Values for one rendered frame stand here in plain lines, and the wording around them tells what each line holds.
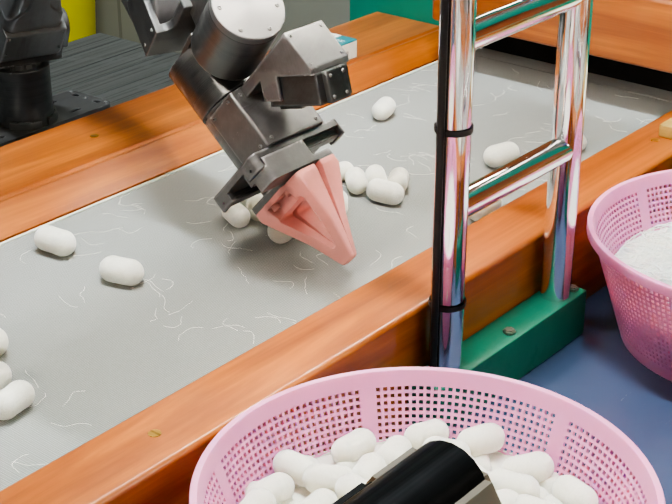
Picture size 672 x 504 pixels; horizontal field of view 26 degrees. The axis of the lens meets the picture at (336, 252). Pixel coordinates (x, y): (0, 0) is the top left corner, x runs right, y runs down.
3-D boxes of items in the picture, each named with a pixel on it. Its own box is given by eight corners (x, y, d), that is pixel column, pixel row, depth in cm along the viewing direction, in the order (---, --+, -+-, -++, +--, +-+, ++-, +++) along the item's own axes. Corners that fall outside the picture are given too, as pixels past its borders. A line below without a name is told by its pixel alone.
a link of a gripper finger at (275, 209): (411, 217, 113) (340, 122, 114) (353, 248, 108) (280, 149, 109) (366, 261, 118) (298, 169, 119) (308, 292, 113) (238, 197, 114)
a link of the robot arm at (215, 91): (285, 72, 112) (233, 3, 113) (227, 101, 109) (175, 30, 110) (258, 116, 118) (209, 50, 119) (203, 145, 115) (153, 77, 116)
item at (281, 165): (392, 227, 111) (320, 131, 112) (333, 259, 106) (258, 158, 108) (347, 271, 116) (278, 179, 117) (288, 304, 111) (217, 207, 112)
